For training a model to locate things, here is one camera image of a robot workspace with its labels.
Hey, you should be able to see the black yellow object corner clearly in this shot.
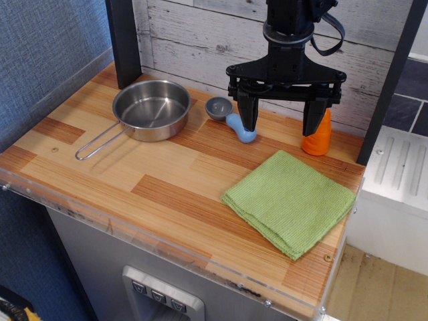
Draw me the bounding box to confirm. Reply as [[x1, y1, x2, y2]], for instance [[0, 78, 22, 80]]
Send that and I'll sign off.
[[1, 286, 41, 321]]

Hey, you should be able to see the orange toy carrot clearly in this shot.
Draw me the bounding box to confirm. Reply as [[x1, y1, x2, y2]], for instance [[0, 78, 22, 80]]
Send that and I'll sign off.
[[301, 109, 332, 156]]

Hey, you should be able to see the blue grey measuring scoop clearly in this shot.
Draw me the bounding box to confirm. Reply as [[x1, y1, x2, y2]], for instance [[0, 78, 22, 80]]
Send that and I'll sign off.
[[205, 97, 257, 143]]

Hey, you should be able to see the black left vertical post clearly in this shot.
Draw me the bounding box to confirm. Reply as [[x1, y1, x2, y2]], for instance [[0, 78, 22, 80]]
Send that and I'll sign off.
[[105, 0, 142, 89]]

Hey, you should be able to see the silver toy fridge cabinet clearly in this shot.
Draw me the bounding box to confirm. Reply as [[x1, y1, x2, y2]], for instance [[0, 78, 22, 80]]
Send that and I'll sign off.
[[45, 205, 322, 321]]

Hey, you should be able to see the black right vertical post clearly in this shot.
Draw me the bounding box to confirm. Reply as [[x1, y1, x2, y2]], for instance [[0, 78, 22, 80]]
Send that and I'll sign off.
[[356, 0, 427, 166]]

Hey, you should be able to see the black vertical post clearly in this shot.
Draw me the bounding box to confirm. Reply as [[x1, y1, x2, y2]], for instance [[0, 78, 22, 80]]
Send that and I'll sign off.
[[356, 0, 427, 166], [105, 0, 142, 89]]

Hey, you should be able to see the white toy sink unit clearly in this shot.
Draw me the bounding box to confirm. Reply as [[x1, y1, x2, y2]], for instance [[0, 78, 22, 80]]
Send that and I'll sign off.
[[347, 126, 427, 275]]

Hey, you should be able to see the clear acrylic edge guard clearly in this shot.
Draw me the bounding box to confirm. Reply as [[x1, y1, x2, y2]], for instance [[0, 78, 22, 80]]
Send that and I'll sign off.
[[1, 169, 348, 320]]

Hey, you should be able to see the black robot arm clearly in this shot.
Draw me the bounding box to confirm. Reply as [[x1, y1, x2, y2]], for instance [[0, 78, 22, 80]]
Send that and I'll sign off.
[[226, 1, 346, 136]]

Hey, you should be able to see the green folded cloth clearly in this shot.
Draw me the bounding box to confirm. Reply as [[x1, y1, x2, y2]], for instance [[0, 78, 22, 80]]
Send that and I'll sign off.
[[221, 150, 356, 261]]

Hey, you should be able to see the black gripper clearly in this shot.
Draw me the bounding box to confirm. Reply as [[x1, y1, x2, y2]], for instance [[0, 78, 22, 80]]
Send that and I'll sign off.
[[226, 36, 346, 136]]

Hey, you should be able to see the stainless steel pot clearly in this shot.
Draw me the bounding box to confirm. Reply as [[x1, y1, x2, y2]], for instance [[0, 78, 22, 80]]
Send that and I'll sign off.
[[75, 80, 192, 161]]

